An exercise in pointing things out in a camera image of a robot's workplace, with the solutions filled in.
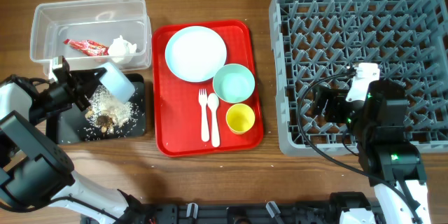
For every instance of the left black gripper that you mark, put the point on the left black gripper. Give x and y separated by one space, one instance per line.
83 81

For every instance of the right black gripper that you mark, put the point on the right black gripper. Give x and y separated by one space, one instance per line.
337 99

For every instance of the light blue bowl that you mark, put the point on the light blue bowl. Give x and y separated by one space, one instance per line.
116 82

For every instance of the red snack wrapper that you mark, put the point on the red snack wrapper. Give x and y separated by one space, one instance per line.
88 47

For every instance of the white tissue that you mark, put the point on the white tissue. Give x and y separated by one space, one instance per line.
121 51

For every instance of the yellow cup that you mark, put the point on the yellow cup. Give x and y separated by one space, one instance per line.
240 118

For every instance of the mint green bowl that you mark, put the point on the mint green bowl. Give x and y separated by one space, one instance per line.
234 83

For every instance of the light blue plate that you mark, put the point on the light blue plate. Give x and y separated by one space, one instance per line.
195 54

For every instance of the white plastic fork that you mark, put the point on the white plastic fork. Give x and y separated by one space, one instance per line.
202 98

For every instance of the white plastic spoon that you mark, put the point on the white plastic spoon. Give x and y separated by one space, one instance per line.
213 104

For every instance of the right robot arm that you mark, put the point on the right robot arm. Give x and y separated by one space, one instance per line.
394 165

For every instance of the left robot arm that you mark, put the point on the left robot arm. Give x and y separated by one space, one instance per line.
36 172

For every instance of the black food waste tray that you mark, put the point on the black food waste tray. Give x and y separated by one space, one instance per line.
71 126

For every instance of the grey dishwasher rack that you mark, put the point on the grey dishwasher rack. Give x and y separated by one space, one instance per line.
315 39

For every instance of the food scraps and rice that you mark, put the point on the food scraps and rice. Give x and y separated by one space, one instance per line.
109 117

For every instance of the clear plastic bin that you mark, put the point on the clear plastic bin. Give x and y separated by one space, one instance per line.
101 21

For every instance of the red plastic tray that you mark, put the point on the red plastic tray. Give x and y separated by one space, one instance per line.
177 111

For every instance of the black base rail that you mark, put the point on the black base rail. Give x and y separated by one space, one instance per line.
342 207

